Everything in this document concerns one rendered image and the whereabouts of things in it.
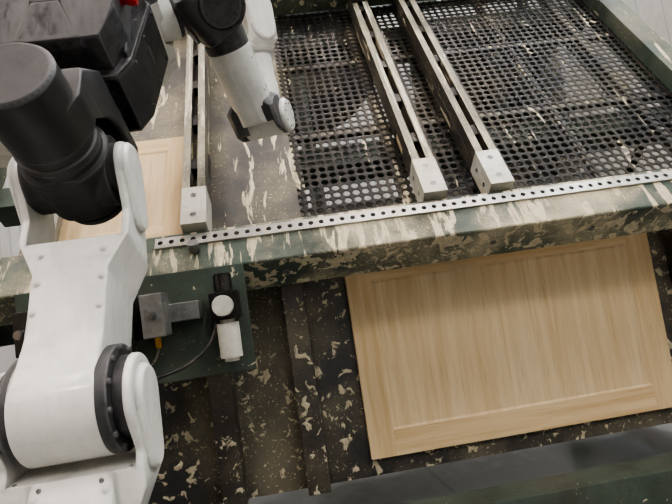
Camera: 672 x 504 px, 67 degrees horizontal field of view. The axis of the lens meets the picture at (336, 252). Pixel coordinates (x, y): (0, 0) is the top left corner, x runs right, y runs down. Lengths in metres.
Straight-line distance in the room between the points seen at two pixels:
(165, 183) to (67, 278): 0.70
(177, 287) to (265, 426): 0.49
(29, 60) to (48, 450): 0.48
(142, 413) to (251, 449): 0.80
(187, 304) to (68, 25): 0.57
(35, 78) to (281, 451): 1.10
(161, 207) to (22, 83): 0.72
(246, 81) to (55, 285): 0.57
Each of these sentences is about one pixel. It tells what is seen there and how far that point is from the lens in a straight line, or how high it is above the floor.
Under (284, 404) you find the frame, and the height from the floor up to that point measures 0.43.
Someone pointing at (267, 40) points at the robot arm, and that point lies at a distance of 1.28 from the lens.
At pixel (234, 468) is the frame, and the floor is 0.30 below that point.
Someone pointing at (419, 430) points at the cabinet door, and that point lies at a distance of 1.50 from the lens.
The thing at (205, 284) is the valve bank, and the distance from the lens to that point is 1.19.
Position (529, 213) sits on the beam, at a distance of 1.33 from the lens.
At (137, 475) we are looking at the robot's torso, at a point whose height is 0.52.
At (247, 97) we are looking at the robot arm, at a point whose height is 1.15.
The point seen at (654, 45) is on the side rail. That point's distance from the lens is 2.11.
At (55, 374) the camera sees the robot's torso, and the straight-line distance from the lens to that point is 0.73.
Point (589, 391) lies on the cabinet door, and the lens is 1.66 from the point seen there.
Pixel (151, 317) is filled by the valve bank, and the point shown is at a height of 0.72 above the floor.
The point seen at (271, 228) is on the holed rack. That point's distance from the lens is 1.23.
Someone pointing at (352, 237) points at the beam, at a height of 0.83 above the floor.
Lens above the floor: 0.71
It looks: 4 degrees up
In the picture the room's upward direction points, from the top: 8 degrees counter-clockwise
